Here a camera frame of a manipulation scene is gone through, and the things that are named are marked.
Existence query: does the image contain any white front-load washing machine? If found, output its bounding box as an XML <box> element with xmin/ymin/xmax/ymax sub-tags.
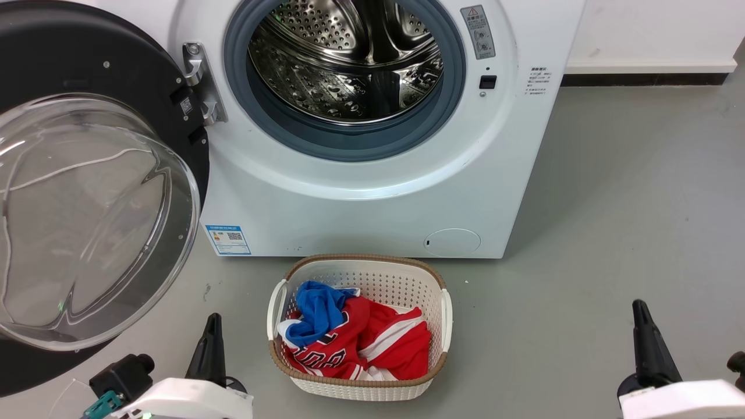
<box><xmin>81</xmin><ymin>0</ymin><xmax>587</xmax><ymax>260</ymax></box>

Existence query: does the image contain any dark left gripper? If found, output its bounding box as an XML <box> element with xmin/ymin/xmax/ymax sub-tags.
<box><xmin>186</xmin><ymin>314</ymin><xmax>248</xmax><ymax>393</ymax></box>

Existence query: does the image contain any grey warning sticker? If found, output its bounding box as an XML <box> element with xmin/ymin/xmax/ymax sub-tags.
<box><xmin>460</xmin><ymin>5</ymin><xmax>496</xmax><ymax>61</ymax></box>

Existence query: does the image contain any round white filter cover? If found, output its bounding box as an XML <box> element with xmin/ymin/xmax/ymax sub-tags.
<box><xmin>424</xmin><ymin>228</ymin><xmax>482</xmax><ymax>258</ymax></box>

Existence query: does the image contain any black round glass washer door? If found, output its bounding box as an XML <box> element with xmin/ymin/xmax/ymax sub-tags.
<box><xmin>0</xmin><ymin>0</ymin><xmax>210</xmax><ymax>397</ymax></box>

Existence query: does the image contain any white power cable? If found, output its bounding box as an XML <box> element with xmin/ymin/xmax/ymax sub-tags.
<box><xmin>0</xmin><ymin>147</ymin><xmax>153</xmax><ymax>196</ymax></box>

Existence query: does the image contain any blue energy label sticker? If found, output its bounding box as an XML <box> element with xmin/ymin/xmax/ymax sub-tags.
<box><xmin>205</xmin><ymin>225</ymin><xmax>252</xmax><ymax>256</ymax></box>

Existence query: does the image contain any red basketball jersey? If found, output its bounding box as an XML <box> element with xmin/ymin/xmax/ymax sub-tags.
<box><xmin>276</xmin><ymin>296</ymin><xmax>432</xmax><ymax>382</ymax></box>

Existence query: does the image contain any blue garment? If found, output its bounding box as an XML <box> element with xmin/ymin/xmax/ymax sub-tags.
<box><xmin>285</xmin><ymin>280</ymin><xmax>360</xmax><ymax>348</ymax></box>

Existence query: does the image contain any white plastic laundry basket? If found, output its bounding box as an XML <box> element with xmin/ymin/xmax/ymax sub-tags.
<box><xmin>267</xmin><ymin>254</ymin><xmax>453</xmax><ymax>402</ymax></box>

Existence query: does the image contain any grey metal door hinge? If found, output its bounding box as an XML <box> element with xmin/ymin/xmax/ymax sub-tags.
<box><xmin>182</xmin><ymin>42</ymin><xmax>228</xmax><ymax>126</ymax></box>

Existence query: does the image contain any small printed text label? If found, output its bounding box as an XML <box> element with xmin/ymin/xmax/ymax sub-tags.
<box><xmin>526</xmin><ymin>66</ymin><xmax>551</xmax><ymax>97</ymax></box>

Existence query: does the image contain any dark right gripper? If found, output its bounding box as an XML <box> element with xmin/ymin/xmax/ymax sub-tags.
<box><xmin>617</xmin><ymin>300</ymin><xmax>683</xmax><ymax>400</ymax></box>

